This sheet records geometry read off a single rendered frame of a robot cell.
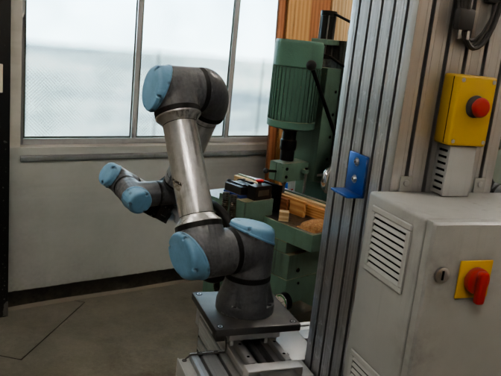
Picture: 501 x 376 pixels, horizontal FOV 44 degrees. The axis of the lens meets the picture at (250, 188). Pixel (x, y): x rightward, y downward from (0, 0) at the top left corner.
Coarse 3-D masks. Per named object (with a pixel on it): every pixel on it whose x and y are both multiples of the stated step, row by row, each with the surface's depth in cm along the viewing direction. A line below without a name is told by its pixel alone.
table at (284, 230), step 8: (216, 192) 240; (216, 200) 233; (264, 216) 215; (272, 216) 215; (296, 216) 218; (272, 224) 212; (280, 224) 209; (288, 224) 208; (296, 224) 209; (280, 232) 209; (288, 232) 207; (296, 232) 204; (304, 232) 201; (288, 240) 207; (296, 240) 204; (304, 240) 202; (312, 240) 199; (320, 240) 202; (304, 248) 202; (312, 248) 200
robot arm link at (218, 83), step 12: (216, 72) 159; (216, 84) 156; (216, 96) 157; (228, 96) 163; (216, 108) 160; (204, 120) 164; (216, 120) 165; (204, 132) 168; (204, 144) 171; (168, 168) 180; (168, 180) 180; (168, 192) 182; (168, 204) 186
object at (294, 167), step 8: (272, 160) 226; (280, 160) 227; (296, 160) 230; (304, 160) 232; (272, 168) 226; (280, 168) 223; (288, 168) 223; (296, 168) 227; (304, 168) 230; (272, 176) 226; (280, 176) 223; (288, 176) 225; (296, 176) 228
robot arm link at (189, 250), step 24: (168, 72) 149; (192, 72) 154; (144, 96) 154; (168, 96) 149; (192, 96) 151; (168, 120) 150; (192, 120) 151; (168, 144) 150; (192, 144) 149; (192, 168) 147; (192, 192) 146; (192, 216) 145; (216, 216) 146; (192, 240) 141; (216, 240) 144; (192, 264) 140; (216, 264) 143
